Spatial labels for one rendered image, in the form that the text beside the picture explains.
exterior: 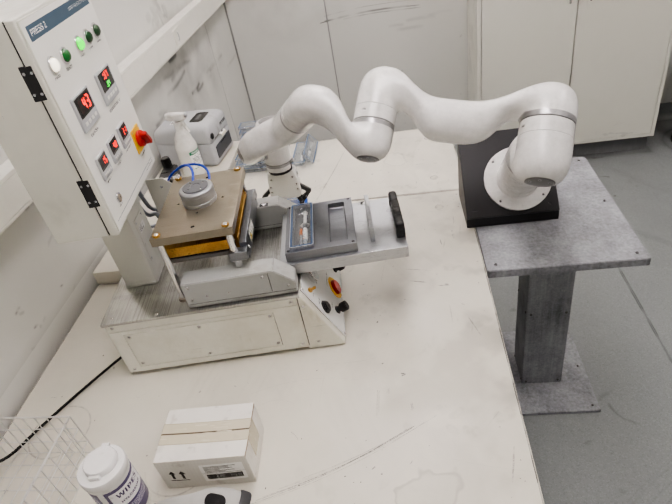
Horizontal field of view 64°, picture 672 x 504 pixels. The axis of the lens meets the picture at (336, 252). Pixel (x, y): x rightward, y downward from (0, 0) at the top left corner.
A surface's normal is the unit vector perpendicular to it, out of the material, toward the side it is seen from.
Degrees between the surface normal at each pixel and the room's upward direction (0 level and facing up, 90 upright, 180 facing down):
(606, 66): 90
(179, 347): 90
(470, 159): 43
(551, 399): 0
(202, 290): 90
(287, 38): 90
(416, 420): 0
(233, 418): 2
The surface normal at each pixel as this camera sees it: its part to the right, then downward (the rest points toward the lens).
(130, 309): -0.16, -0.79
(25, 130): 0.04, 0.59
